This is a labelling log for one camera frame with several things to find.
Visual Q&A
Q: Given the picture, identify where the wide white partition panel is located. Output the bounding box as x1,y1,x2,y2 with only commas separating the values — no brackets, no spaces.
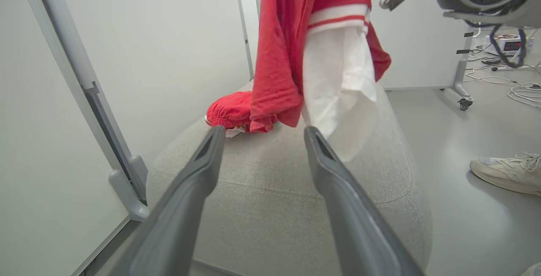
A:
0,0,149,276

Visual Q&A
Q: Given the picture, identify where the white cable bundle on floor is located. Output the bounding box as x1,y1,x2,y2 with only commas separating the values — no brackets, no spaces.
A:
465,54,541,110

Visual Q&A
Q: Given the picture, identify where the grey fabric sofa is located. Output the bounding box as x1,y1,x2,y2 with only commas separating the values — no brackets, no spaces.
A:
146,79,434,276

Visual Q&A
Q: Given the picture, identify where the white device red display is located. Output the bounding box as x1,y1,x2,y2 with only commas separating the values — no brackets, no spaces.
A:
485,34,531,57

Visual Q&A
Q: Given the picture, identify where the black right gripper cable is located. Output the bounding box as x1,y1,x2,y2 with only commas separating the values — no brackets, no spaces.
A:
464,19,528,68

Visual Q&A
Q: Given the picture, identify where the white sneaker with laces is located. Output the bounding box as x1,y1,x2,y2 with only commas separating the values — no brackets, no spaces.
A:
470,152,541,197

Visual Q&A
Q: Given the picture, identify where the distant white partition panel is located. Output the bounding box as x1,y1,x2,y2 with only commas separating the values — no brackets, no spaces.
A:
370,0,475,103

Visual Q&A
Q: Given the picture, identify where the white partition panel grey frame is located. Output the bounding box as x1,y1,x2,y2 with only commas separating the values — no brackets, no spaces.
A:
55,0,255,205

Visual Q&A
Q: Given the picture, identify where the red jersey white sleeve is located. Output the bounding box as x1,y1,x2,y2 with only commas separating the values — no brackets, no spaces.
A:
249,0,392,162

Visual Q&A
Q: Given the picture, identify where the red shorts elastic waist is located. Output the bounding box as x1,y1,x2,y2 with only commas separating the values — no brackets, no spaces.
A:
205,91,280,138

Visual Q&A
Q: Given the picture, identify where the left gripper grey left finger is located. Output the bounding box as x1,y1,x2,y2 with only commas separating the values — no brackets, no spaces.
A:
111,126,226,276

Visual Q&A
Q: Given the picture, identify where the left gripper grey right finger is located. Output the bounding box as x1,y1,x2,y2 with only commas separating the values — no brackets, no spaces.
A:
304,126,426,276

